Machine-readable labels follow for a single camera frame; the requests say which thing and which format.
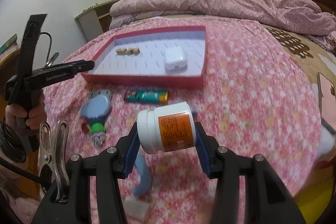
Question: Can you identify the light blue curved handle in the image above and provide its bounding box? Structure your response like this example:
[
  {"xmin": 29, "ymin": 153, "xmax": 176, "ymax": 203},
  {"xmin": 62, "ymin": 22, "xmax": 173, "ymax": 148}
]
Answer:
[{"xmin": 132, "ymin": 152, "xmax": 152, "ymax": 197}]

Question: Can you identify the green troll keychain figure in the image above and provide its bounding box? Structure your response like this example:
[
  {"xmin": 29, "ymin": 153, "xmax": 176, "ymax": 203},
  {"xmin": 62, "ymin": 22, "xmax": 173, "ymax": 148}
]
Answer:
[{"xmin": 81, "ymin": 121, "xmax": 106, "ymax": 147}]

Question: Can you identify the white orange medicine bottle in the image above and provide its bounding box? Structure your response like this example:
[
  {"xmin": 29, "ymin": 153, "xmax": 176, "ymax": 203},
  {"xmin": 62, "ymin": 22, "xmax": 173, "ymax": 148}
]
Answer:
[{"xmin": 137, "ymin": 102, "xmax": 197, "ymax": 155}]

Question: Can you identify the grey blue oval plate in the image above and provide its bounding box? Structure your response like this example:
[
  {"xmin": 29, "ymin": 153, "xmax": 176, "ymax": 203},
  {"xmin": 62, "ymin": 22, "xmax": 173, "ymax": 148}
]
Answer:
[{"xmin": 80, "ymin": 89, "xmax": 112, "ymax": 119}]

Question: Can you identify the green yellow lighter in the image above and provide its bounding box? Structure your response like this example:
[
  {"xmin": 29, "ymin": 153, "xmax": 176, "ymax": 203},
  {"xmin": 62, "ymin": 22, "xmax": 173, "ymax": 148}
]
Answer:
[{"xmin": 123, "ymin": 90, "xmax": 169, "ymax": 104}]

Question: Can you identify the white square charger case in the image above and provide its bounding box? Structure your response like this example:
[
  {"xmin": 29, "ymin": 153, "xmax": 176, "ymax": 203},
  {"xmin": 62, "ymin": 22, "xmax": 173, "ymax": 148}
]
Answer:
[{"xmin": 163, "ymin": 46, "xmax": 187, "ymax": 71}]

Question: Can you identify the notched wooden puzzle bar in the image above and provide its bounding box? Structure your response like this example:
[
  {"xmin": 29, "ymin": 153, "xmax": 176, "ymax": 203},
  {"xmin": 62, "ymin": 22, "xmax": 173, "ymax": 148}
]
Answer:
[{"xmin": 116, "ymin": 48, "xmax": 140, "ymax": 55}]

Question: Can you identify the person's left hand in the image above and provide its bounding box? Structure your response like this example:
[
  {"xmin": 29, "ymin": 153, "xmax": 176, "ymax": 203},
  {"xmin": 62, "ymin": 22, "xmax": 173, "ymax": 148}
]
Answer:
[{"xmin": 5, "ymin": 94, "xmax": 47, "ymax": 130}]

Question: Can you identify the pink floral bed sheet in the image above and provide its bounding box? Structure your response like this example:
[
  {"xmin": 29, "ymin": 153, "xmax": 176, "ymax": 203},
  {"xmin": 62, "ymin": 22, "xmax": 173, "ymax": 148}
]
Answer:
[{"xmin": 43, "ymin": 16, "xmax": 326, "ymax": 224}]

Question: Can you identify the right gripper metal clip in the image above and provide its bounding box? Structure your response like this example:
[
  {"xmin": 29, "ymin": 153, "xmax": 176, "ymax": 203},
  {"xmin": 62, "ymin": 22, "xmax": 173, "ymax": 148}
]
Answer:
[{"xmin": 39, "ymin": 119, "xmax": 70, "ymax": 202}]

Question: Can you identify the red shallow cardboard box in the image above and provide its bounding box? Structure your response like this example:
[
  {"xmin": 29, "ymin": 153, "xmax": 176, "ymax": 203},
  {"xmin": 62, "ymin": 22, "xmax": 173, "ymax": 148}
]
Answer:
[{"xmin": 82, "ymin": 26, "xmax": 207, "ymax": 89}]

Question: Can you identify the grey low shelf unit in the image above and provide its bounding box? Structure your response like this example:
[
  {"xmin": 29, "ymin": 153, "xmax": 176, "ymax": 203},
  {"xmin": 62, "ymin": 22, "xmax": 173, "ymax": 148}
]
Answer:
[{"xmin": 75, "ymin": 0, "xmax": 120, "ymax": 42}]

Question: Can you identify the brown patterned bed cover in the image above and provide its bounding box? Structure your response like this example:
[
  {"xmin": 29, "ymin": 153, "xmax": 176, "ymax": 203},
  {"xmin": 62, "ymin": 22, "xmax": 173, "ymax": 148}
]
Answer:
[{"xmin": 262, "ymin": 24, "xmax": 336, "ymax": 135}]

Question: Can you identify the pink folded quilt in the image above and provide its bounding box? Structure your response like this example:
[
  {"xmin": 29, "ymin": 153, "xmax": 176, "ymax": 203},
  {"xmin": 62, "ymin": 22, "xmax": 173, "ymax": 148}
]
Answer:
[{"xmin": 109, "ymin": 0, "xmax": 335, "ymax": 51}]

